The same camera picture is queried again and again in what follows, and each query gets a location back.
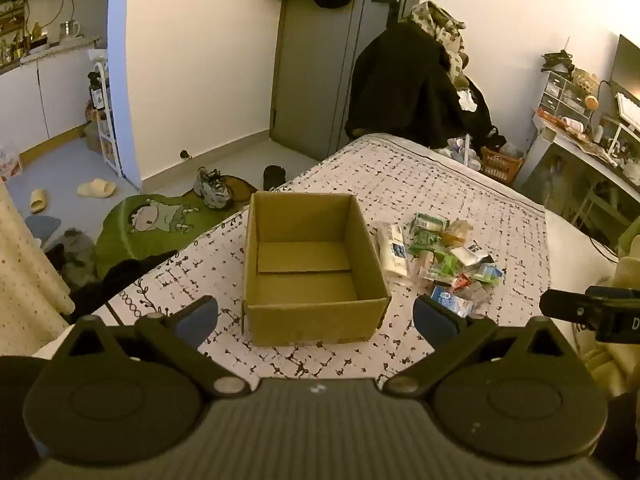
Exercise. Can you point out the black coat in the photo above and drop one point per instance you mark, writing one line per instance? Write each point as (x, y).
(400, 90)

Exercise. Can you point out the white plastic clutter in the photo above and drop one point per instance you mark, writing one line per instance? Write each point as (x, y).
(460, 152)

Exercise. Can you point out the dotted cream curtain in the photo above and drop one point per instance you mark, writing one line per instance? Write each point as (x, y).
(25, 270)

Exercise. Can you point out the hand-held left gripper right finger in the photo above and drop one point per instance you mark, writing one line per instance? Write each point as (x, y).
(434, 320)

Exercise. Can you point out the pale yellow blanket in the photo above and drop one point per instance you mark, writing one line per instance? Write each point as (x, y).
(610, 360)

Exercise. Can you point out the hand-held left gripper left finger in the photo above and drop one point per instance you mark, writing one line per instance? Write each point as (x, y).
(200, 317)

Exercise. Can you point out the grey white sneaker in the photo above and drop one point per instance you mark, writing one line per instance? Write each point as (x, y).
(220, 195)
(204, 180)

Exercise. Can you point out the black cloth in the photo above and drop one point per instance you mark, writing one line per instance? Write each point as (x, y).
(115, 280)

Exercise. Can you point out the white shelf rack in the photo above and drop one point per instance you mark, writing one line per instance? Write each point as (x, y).
(104, 125)

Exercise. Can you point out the brown cardboard box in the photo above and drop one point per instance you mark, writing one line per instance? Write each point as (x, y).
(300, 285)

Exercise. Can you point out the metal mug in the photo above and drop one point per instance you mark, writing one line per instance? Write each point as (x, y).
(69, 30)

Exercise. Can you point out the clear drawer organiser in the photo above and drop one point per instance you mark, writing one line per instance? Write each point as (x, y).
(565, 92)

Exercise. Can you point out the white kitchen cabinet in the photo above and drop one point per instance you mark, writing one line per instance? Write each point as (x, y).
(50, 95)

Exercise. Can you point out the grey door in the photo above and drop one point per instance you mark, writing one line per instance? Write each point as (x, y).
(315, 70)

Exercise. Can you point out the grey fluffy cloth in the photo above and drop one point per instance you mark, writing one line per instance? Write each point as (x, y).
(80, 257)

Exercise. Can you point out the white printed bedspread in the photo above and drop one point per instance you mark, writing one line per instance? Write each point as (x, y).
(450, 185)

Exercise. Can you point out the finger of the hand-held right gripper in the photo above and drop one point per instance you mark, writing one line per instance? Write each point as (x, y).
(562, 306)

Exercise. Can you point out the computer monitor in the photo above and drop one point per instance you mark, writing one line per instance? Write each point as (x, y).
(627, 65)

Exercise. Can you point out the green cartoon rug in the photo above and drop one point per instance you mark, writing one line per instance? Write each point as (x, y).
(150, 230)

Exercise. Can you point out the white desk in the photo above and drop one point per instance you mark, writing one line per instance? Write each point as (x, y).
(560, 150)

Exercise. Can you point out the checkered beige cloth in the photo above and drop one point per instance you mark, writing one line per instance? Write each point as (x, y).
(442, 25)

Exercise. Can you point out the black shoe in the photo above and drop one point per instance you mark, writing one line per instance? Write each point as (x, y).
(274, 177)

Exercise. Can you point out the white keyboard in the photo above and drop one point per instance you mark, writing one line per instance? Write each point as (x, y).
(629, 110)

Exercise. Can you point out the beige slipper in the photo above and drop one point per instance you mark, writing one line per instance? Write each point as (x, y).
(96, 188)
(38, 200)

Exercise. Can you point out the orange wicker basket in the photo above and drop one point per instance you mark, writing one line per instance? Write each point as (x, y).
(501, 165)

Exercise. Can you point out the red white plastic bag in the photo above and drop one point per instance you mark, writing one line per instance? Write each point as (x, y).
(9, 165)

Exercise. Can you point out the pile of snack packets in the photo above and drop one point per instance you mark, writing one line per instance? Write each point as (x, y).
(440, 260)

